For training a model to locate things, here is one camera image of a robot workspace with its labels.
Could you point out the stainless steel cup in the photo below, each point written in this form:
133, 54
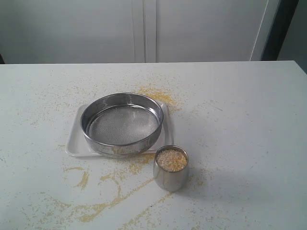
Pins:
171, 168

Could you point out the white rectangular plastic tray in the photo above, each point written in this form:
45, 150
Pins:
77, 146

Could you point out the white cabinet door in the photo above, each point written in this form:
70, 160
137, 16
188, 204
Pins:
201, 30

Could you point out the dark vertical door frame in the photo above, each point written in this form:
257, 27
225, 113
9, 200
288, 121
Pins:
279, 29

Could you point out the round stainless steel sieve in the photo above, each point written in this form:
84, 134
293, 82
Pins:
122, 124

